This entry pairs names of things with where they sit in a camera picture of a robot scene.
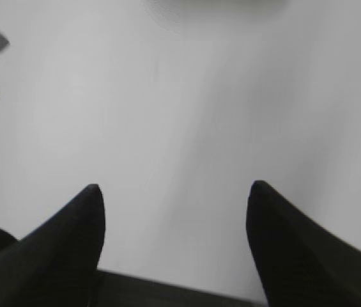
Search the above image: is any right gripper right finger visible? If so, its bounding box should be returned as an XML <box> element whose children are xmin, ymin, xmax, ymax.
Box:
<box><xmin>246</xmin><ymin>180</ymin><xmax>361</xmax><ymax>306</ymax></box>

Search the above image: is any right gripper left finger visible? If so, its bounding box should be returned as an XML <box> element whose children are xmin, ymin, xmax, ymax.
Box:
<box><xmin>0</xmin><ymin>184</ymin><xmax>105</xmax><ymax>306</ymax></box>

